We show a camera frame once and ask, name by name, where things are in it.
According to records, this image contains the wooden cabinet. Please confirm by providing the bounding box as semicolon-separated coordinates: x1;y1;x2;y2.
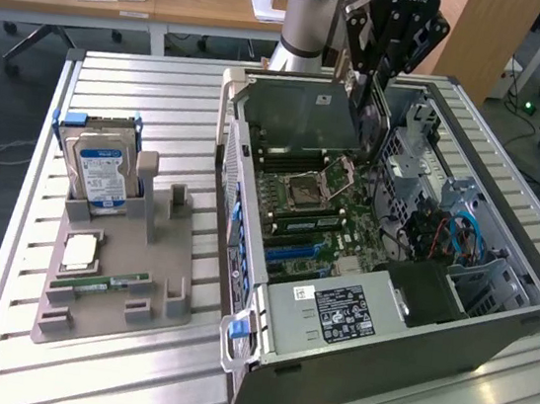
416;0;540;112

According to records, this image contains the grey parts rack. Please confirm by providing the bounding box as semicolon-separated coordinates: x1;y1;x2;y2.
30;136;215;364

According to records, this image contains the green motherboard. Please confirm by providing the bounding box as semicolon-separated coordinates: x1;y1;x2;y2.
238;129;407;298

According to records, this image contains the CPU socket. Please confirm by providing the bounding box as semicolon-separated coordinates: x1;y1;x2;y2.
285;169;328;208

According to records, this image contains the white paper stack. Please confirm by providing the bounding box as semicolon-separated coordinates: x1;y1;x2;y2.
244;0;290;26

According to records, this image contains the small silver heatsink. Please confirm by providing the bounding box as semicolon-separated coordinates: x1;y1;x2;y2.
335;256;363;278

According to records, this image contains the black office chair base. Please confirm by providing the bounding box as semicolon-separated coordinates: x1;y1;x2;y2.
0;16;125;89

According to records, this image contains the metal disk bay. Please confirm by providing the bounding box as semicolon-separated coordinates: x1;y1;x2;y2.
441;250;540;328

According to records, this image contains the hard disk with blue label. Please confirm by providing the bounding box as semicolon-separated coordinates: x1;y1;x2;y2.
64;133;136;220

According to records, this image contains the green RAM stick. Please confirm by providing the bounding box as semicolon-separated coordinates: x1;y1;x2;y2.
49;260;151;301

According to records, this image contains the blue case latch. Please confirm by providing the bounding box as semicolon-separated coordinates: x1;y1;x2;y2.
226;319;248;342

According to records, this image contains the perforated metal drive cage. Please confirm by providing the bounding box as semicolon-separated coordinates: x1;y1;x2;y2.
370;121;459;236

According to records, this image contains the hard disk with blue rails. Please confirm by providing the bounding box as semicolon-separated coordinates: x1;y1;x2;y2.
42;103;147;196

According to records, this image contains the blue wire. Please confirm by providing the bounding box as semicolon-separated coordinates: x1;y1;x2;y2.
443;210;491;269

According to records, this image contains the grey power supply unit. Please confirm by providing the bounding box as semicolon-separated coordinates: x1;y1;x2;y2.
257;255;414;372

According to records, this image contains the open grey PC case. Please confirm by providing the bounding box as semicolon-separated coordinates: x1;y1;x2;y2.
179;53;540;404

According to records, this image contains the red wire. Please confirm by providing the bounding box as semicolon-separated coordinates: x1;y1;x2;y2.
430;217;449;259

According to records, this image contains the black fan shroud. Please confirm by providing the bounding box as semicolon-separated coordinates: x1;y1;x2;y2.
380;255;475;336

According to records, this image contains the wooden desk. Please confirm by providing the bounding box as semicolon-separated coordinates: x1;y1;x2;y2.
0;0;429;78

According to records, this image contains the graphics card with black shroud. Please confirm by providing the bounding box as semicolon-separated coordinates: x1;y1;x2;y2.
323;45;401;166

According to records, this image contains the black power connector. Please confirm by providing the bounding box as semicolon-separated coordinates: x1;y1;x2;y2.
400;207;442;260

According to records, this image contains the silver CPU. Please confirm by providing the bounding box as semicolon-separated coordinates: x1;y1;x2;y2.
60;233;100;274

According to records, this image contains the blue expansion slot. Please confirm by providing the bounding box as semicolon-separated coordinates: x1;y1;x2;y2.
262;238;323;271

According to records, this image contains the metal socket cover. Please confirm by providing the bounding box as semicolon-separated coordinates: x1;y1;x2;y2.
320;152;358;194

